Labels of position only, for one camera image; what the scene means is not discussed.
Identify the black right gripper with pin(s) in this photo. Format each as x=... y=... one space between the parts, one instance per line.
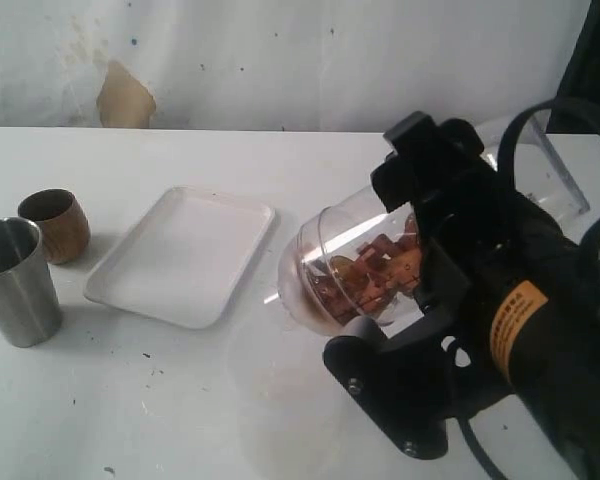
x=493 y=320

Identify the clear plastic shaker cup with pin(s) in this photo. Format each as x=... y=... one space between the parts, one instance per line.
x=375 y=256

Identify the clear shaker lid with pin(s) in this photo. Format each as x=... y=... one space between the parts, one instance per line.
x=301 y=268

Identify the brown wooden cup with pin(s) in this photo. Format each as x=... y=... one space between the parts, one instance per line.
x=62 y=221

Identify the stainless steel cup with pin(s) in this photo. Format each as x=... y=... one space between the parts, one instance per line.
x=30 y=312

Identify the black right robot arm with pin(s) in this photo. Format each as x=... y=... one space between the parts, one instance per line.
x=576 y=435

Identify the translucent plastic container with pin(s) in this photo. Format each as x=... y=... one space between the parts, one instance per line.
x=290 y=410

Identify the white rectangular tray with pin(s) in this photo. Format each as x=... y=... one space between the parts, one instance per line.
x=181 y=262

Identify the dark object at right edge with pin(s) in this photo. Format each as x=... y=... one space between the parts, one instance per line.
x=581 y=79

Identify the white plastic backdrop sheet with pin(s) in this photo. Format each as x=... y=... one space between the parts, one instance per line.
x=278 y=65

